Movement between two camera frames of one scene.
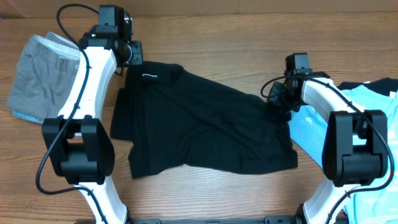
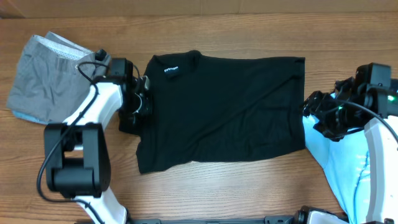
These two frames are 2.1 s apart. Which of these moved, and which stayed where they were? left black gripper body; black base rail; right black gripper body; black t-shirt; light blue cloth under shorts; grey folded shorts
Moved: black t-shirt; left black gripper body; right black gripper body
Stayed: black base rail; light blue cloth under shorts; grey folded shorts
